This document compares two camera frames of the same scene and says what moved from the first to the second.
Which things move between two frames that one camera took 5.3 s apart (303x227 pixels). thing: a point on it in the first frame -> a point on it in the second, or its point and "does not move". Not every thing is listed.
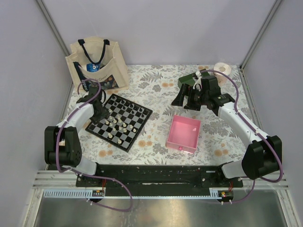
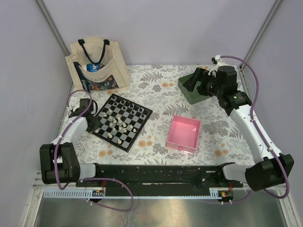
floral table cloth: (160, 87) does not move
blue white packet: (91, 67) does not move
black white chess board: (126, 119) does not move
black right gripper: (178, 101) -> (198, 75)
